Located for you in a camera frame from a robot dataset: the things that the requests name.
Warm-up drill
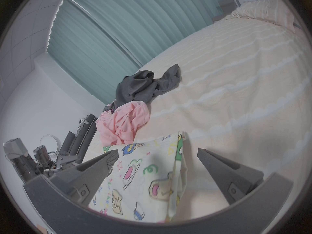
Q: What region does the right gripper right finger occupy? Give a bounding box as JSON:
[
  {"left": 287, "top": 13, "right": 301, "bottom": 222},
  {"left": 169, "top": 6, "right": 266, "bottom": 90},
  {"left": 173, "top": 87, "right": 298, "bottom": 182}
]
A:
[{"left": 197, "top": 148, "right": 264, "bottom": 206}]

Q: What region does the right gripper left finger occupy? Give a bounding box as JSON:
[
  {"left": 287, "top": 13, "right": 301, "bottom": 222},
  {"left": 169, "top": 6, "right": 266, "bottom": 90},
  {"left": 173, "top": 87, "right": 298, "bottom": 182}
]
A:
[{"left": 50, "top": 149, "right": 119, "bottom": 205}]

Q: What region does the white printed pyjama top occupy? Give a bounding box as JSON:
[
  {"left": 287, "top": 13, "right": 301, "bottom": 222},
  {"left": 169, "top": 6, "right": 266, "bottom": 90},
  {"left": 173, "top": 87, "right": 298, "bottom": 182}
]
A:
[{"left": 88, "top": 131, "right": 188, "bottom": 222}]

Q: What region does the bed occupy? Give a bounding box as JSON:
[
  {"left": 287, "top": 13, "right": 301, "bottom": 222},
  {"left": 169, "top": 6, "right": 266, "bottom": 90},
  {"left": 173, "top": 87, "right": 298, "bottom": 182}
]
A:
[{"left": 83, "top": 0, "right": 312, "bottom": 219}]

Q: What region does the pink garment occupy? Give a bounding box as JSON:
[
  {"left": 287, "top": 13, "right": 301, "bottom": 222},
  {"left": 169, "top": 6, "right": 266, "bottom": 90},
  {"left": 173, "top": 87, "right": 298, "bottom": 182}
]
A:
[{"left": 96, "top": 101, "right": 150, "bottom": 146}]

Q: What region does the grey garment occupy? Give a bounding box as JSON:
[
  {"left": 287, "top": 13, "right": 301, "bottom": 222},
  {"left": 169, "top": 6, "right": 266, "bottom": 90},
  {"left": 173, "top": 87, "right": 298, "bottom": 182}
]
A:
[{"left": 102, "top": 101, "right": 120, "bottom": 114}]

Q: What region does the black garment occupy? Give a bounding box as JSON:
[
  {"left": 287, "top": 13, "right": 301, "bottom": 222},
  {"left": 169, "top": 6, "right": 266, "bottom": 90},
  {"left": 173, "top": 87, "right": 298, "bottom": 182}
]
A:
[{"left": 116, "top": 64, "right": 181, "bottom": 107}]

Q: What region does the blue-green curtain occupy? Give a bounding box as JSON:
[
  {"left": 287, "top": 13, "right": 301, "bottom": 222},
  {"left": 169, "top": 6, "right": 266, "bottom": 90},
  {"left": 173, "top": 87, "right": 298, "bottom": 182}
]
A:
[
  {"left": 65, "top": 0, "right": 229, "bottom": 68},
  {"left": 46, "top": 0, "right": 143, "bottom": 104}
]

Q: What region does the grey white bedside table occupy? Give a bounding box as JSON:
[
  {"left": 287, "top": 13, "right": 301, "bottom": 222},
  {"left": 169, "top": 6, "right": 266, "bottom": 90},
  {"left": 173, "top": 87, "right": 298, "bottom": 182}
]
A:
[{"left": 212, "top": 0, "right": 238, "bottom": 21}]

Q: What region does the pale pink striped pillow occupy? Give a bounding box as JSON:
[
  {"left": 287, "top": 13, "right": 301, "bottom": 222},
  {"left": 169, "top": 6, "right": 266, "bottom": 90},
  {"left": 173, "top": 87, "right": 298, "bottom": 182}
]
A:
[{"left": 230, "top": 0, "right": 295, "bottom": 30}]

